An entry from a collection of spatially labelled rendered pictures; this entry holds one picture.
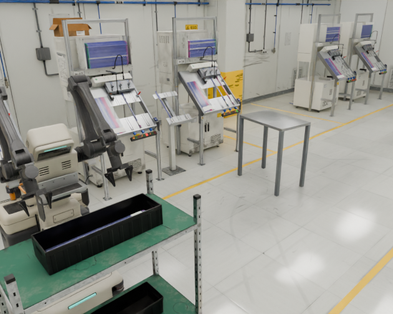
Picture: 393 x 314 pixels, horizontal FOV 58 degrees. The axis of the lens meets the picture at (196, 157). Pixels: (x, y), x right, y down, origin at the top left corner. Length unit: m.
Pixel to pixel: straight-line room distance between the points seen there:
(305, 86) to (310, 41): 0.89
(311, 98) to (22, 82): 5.37
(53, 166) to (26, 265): 0.61
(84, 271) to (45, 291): 0.16
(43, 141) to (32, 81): 3.61
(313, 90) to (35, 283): 6.87
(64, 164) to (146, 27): 4.53
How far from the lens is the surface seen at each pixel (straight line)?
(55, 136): 2.03
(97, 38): 4.44
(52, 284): 1.59
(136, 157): 4.55
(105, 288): 2.58
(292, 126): 3.96
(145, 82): 6.41
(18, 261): 1.77
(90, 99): 1.99
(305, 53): 7.81
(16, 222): 2.46
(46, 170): 2.10
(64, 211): 2.24
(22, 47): 5.51
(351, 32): 9.05
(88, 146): 2.05
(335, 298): 2.95
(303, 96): 7.92
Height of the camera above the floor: 1.93
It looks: 22 degrees down
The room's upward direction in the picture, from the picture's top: 1 degrees counter-clockwise
